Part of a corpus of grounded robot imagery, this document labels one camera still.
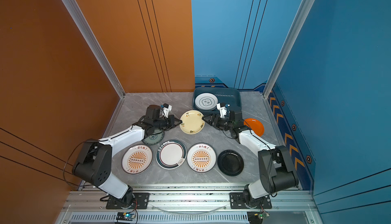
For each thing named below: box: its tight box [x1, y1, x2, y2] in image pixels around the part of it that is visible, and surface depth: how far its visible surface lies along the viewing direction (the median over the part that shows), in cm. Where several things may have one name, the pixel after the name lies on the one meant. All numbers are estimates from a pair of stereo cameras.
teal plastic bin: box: [192, 86, 243, 120], surface depth 118 cm
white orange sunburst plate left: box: [121, 144, 154, 175], surface depth 88 cm
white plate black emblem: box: [194, 92, 218, 111], surface depth 115 cm
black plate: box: [216, 149, 245, 177], surface depth 86 cm
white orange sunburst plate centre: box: [186, 142, 217, 174], surface depth 89 cm
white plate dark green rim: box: [155, 139, 188, 171], surface depth 91 cm
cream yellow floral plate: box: [179, 109, 206, 135], surface depth 88 cm
